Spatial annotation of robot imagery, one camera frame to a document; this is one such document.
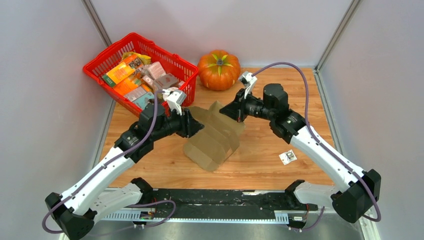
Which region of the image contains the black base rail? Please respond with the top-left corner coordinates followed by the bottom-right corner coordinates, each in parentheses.
top-left (119, 188), bottom-right (319, 221)

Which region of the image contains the orange snack box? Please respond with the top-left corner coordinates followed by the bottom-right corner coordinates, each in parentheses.
top-left (101, 57), bottom-right (144, 88)

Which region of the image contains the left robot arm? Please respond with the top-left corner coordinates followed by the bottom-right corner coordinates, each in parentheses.
top-left (45, 103), bottom-right (204, 240)

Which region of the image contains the brown cardboard box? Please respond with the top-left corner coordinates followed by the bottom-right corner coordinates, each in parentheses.
top-left (183, 101), bottom-right (245, 172)

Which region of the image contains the red plastic shopping basket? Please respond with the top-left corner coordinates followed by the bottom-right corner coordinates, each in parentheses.
top-left (82, 32), bottom-right (199, 116)

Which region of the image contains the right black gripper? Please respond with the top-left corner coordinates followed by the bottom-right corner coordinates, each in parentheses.
top-left (219, 88), bottom-right (275, 123)

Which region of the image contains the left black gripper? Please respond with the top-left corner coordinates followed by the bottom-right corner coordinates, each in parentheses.
top-left (151, 104), bottom-right (205, 142)

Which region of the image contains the orange pumpkin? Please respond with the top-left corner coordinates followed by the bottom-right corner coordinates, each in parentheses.
top-left (197, 49), bottom-right (241, 91)

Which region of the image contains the yellow snack bag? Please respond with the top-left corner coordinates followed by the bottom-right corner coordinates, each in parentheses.
top-left (121, 51), bottom-right (152, 65)

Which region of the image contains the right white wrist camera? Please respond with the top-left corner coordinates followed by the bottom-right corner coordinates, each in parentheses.
top-left (238, 71), bottom-right (258, 99)

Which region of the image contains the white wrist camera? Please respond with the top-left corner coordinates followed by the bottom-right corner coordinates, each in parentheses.
top-left (238, 71), bottom-right (258, 99)
top-left (162, 89), bottom-right (187, 116)

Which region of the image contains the teal box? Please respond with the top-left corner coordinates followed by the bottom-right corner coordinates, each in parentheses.
top-left (133, 92), bottom-right (155, 110)

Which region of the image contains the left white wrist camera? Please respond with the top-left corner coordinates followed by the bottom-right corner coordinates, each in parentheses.
top-left (162, 89), bottom-right (187, 116)

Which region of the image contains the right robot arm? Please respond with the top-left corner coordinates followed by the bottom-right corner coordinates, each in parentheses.
top-left (219, 83), bottom-right (381, 223)

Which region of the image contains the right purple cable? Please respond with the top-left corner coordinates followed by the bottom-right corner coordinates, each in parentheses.
top-left (251, 61), bottom-right (382, 223)

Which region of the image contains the small white packet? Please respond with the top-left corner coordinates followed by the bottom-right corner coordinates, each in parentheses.
top-left (278, 149), bottom-right (298, 165)

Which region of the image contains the grey pink box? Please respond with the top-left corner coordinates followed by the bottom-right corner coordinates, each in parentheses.
top-left (153, 73), bottom-right (179, 92)

